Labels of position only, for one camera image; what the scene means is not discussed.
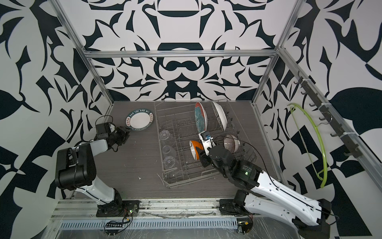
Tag pink ribbed bowl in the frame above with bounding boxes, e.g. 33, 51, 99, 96
223, 134, 240, 153

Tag green rim lettered plate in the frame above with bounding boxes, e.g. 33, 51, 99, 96
125, 108, 154, 131

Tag grey wire dish rack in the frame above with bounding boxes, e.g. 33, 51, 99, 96
154, 100, 254, 189

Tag white orange small bowl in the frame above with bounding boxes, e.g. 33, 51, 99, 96
189, 140, 204, 160

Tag zigzag rim white bowl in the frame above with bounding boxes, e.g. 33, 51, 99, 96
212, 102, 228, 131

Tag teal red striped bowl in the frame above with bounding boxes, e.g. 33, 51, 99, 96
195, 102, 208, 133

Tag clear smooth plastic cup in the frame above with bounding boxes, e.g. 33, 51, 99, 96
159, 130, 173, 142

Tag frosted textured plastic cup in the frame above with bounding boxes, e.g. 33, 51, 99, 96
162, 145, 177, 158

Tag clear faceted plastic cup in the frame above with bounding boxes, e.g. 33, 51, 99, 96
162, 156, 180, 174

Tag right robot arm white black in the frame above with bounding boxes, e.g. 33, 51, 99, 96
196, 145, 331, 239

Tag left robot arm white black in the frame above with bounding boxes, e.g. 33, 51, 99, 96
54, 122, 131, 214

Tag green plastic hanger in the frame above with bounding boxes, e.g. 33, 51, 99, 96
288, 103, 328, 188

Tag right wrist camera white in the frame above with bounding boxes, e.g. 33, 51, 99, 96
199, 130, 216, 156

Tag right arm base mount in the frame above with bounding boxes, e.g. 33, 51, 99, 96
219, 199, 259, 217

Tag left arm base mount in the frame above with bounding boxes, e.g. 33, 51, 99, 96
96, 200, 141, 218

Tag white slotted cable duct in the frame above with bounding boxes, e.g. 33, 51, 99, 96
60, 218, 238, 230

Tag black wall hook rail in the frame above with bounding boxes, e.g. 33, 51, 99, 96
295, 72, 363, 158

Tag aluminium frame bars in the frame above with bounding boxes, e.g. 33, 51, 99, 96
51, 1, 382, 189

